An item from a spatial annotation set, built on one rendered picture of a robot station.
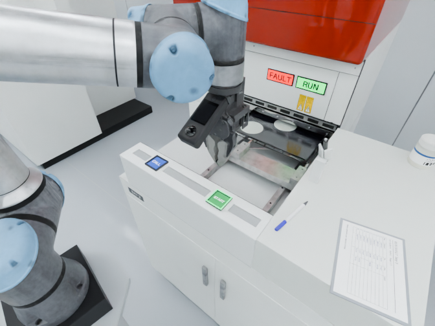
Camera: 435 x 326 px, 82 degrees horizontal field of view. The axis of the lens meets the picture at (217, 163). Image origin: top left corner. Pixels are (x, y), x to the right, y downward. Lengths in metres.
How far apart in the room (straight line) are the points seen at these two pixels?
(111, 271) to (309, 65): 0.95
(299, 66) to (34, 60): 0.90
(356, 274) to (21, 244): 0.67
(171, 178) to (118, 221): 1.23
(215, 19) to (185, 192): 0.48
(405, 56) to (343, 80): 1.52
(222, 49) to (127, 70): 0.20
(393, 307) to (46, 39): 0.70
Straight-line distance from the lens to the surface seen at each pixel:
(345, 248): 0.70
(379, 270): 0.70
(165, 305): 1.63
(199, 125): 0.48
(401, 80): 2.57
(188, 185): 0.77
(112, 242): 1.90
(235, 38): 0.46
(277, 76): 1.12
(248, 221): 0.69
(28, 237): 0.59
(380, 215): 0.81
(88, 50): 0.31
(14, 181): 0.64
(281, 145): 1.04
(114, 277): 0.81
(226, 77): 0.48
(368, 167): 0.95
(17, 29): 0.33
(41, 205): 0.67
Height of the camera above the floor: 1.51
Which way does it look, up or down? 41 degrees down
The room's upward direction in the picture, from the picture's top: straight up
